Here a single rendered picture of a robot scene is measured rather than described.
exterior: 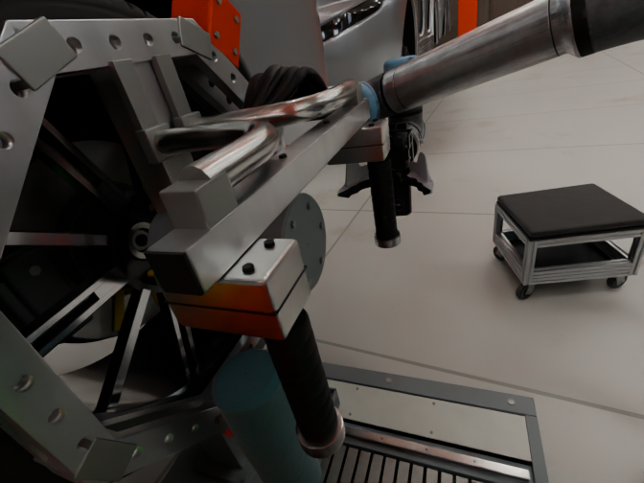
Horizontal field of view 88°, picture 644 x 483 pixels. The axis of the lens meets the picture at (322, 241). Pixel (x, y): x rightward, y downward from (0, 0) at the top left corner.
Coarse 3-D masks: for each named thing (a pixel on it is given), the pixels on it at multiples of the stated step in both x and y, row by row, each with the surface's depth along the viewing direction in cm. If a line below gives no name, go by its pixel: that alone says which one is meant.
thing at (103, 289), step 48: (96, 96) 55; (192, 96) 54; (96, 192) 42; (144, 192) 49; (48, 240) 37; (96, 240) 42; (96, 288) 42; (144, 288) 49; (48, 336) 38; (144, 336) 70; (192, 336) 58; (96, 384) 54; (144, 384) 54; (192, 384) 55
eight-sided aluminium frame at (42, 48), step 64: (0, 64) 25; (64, 64) 29; (192, 64) 47; (0, 128) 25; (0, 192) 25; (0, 256) 25; (0, 320) 25; (0, 384) 25; (64, 384) 30; (64, 448) 30; (128, 448) 35
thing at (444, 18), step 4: (440, 0) 717; (444, 0) 735; (448, 0) 948; (440, 4) 719; (444, 4) 736; (448, 4) 956; (440, 8) 721; (444, 8) 737; (448, 8) 962; (440, 12) 723; (444, 12) 781; (448, 12) 961; (440, 16) 726; (444, 16) 790; (448, 16) 961; (440, 20) 730; (444, 20) 797; (448, 20) 962; (440, 24) 733; (444, 24) 803; (448, 24) 964; (440, 28) 738; (444, 28) 808; (448, 28) 965; (440, 32) 743; (444, 32) 812; (440, 36) 749
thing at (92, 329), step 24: (96, 144) 51; (120, 144) 55; (48, 168) 46; (120, 168) 55; (24, 192) 43; (48, 192) 46; (72, 192) 48; (24, 216) 43; (48, 216) 46; (72, 216) 48; (72, 264) 48; (96, 312) 52; (72, 336) 49; (96, 336) 52
